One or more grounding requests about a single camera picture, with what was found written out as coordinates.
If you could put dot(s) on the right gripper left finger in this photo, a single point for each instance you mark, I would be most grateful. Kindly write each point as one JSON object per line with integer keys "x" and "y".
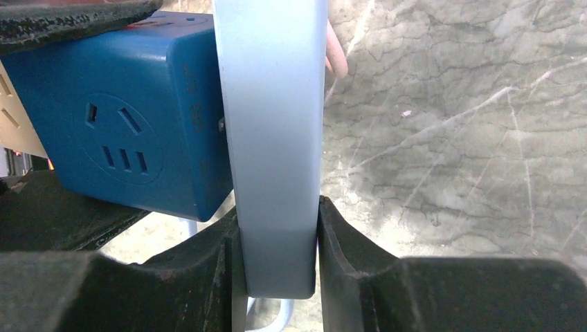
{"x": 197, "y": 285}

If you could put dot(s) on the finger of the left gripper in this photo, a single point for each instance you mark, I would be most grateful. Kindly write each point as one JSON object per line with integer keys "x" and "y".
{"x": 38, "y": 214}
{"x": 26, "y": 25}

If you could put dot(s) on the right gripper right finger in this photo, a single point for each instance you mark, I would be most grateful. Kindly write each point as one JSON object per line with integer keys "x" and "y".
{"x": 365, "y": 288}

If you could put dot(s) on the dark blue cube adapter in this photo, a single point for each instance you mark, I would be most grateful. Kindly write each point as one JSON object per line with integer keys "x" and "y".
{"x": 133, "y": 116}

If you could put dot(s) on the light blue power strip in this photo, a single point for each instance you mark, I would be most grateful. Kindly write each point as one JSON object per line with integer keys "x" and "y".
{"x": 271, "y": 58}

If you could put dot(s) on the tan cube adapter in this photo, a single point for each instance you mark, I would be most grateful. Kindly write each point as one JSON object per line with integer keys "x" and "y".
{"x": 17, "y": 132}

